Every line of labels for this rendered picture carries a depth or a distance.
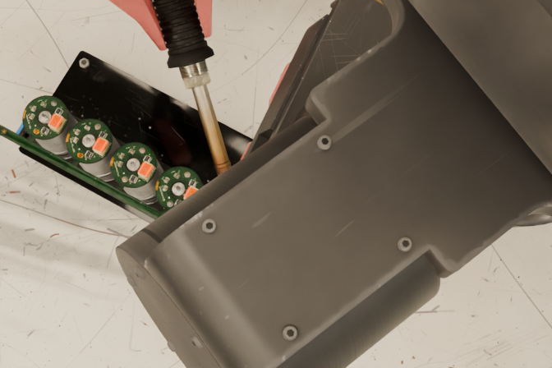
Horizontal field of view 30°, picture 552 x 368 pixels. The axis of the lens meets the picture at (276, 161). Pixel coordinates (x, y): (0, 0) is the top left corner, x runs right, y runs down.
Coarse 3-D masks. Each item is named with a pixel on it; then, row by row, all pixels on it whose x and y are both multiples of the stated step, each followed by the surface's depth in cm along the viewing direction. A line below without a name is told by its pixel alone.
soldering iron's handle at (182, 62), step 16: (160, 0) 51; (176, 0) 51; (192, 0) 52; (160, 16) 52; (176, 16) 51; (192, 16) 52; (176, 32) 52; (192, 32) 52; (176, 48) 52; (192, 48) 52; (208, 48) 52; (176, 64) 52
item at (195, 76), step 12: (204, 60) 53; (192, 72) 52; (204, 72) 52; (192, 84) 52; (204, 84) 53; (204, 96) 53; (204, 108) 53; (204, 120) 53; (216, 120) 53; (216, 132) 53; (216, 144) 53; (216, 156) 53; (216, 168) 54
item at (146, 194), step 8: (128, 160) 55; (136, 160) 55; (128, 168) 55; (136, 168) 55; (160, 168) 56; (152, 184) 56; (128, 192) 56; (136, 192) 56; (144, 192) 56; (152, 192) 57; (144, 200) 58; (152, 200) 58
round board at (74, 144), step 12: (84, 120) 56; (96, 120) 56; (72, 132) 55; (84, 132) 55; (96, 132) 55; (108, 132) 55; (72, 144) 55; (72, 156) 55; (84, 156) 55; (96, 156) 55
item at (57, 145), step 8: (48, 112) 56; (40, 120) 56; (48, 120) 56; (72, 120) 57; (64, 136) 56; (40, 144) 57; (48, 144) 56; (56, 144) 57; (64, 144) 57; (56, 152) 58; (64, 152) 58
